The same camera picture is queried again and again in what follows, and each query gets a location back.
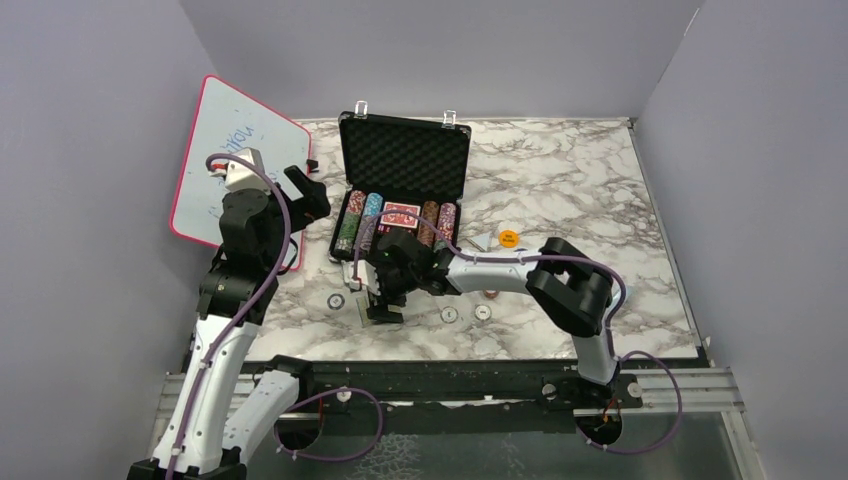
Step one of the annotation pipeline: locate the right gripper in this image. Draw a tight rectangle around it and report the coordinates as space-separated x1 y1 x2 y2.
366 263 420 326

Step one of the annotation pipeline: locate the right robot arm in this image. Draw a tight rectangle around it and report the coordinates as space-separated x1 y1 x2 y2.
348 230 627 407

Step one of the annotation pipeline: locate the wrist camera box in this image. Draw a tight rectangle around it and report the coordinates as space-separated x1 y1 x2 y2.
342 260 381 296
210 147 269 193

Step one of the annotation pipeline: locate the red playing card deck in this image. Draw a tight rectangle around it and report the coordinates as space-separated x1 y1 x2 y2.
378 202 421 230

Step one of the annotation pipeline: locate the clear plastic triangle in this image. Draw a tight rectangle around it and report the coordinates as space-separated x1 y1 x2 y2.
466 232 492 252

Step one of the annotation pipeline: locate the orange dealer button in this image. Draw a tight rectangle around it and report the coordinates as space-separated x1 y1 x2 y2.
498 230 520 248

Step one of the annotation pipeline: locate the blue white poker chip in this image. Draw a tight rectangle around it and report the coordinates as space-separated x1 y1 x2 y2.
326 293 346 311

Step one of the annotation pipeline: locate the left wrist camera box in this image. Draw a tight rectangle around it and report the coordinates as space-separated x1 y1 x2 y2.
210 147 269 193

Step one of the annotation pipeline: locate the purple green chip stack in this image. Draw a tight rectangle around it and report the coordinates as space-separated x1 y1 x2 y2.
433 203 457 251

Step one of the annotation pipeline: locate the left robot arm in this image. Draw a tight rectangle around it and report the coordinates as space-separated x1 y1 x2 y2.
127 166 331 479

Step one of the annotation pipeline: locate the red green chip stack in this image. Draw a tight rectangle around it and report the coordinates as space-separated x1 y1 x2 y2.
332 190 367 257

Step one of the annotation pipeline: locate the purple cable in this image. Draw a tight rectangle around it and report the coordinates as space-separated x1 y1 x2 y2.
351 210 684 458
162 153 293 480

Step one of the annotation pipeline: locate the orange black chip stack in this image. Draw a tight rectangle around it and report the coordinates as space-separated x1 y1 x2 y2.
417 200 440 248

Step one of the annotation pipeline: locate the white poker chip right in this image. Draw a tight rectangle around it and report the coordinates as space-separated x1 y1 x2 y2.
473 304 492 321

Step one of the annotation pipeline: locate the blue orange chip stack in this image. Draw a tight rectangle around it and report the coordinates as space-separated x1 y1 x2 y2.
354 192 384 256

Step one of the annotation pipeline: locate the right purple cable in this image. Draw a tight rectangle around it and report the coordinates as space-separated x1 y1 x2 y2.
351 210 684 458

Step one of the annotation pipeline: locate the black poker case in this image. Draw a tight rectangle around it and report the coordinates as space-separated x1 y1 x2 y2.
329 106 472 265

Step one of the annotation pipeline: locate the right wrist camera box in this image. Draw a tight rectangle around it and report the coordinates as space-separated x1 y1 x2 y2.
342 260 381 296

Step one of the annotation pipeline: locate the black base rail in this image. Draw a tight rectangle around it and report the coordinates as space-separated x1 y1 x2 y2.
238 355 669 443

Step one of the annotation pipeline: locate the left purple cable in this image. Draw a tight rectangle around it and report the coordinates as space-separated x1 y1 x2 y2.
162 153 293 480

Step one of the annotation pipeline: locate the blue playing card deck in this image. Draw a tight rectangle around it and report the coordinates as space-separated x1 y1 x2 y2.
356 296 373 328

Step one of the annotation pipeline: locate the pink framed whiteboard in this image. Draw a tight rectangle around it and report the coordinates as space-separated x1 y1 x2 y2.
168 74 313 273

